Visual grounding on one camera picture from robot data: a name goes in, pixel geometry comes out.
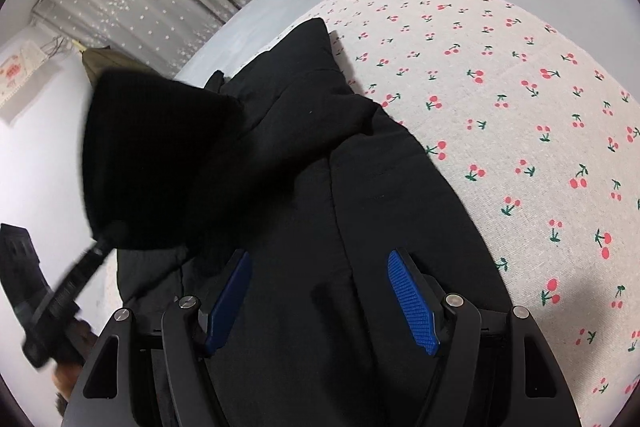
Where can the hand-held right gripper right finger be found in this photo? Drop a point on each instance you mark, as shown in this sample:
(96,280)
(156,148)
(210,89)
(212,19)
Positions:
(412,302)

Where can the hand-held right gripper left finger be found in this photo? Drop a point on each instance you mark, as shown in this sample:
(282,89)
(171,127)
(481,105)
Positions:
(227,302)

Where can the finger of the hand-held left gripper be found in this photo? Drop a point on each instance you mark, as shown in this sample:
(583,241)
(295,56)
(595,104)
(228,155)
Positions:
(87,264)

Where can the black padded jacket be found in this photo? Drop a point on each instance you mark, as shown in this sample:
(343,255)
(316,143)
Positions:
(300,207)

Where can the person's left hand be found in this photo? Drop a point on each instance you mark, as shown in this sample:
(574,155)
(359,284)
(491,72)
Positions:
(75,357)

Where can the cherry print blanket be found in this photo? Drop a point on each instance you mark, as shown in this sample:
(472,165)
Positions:
(500,117)

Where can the olive green hanging jacket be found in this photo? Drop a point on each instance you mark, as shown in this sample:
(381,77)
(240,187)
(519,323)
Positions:
(102,59)

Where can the grey bed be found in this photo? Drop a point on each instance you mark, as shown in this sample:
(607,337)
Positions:
(280,7)

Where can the floral wall hanging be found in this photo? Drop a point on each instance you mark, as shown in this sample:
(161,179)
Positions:
(25,77)

